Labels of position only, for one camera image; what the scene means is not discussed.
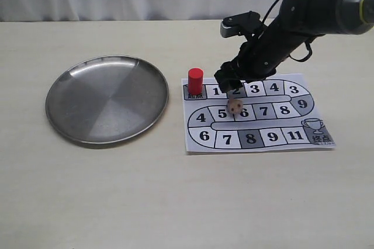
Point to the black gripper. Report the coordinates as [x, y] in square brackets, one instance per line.
[257, 59]

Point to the beige wooden die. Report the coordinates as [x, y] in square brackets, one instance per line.
[234, 106]

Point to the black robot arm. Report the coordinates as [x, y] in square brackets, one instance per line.
[298, 22]

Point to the red cylinder game piece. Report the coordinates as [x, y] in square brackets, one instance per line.
[195, 81]

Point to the printed paper game board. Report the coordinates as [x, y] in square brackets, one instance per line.
[279, 113]

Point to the round stainless steel plate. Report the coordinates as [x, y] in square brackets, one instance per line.
[107, 100]

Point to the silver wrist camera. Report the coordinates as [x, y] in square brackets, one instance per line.
[244, 24]

